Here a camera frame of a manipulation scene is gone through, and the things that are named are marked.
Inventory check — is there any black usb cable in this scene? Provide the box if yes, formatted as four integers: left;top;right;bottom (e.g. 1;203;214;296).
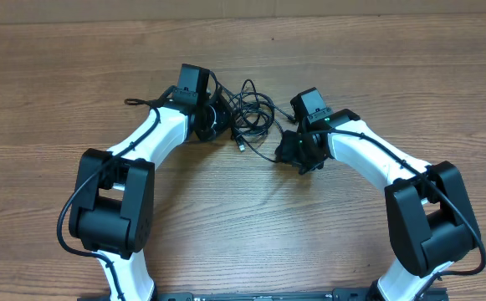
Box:
215;78;298;164

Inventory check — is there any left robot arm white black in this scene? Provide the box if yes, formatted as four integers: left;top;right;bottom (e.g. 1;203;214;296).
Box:
57;64;231;300

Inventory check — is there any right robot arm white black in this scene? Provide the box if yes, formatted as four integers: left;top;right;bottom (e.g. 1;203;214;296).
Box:
275;88;486;301

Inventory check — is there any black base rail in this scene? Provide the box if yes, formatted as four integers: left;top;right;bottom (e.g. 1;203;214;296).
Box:
77;287;448;301

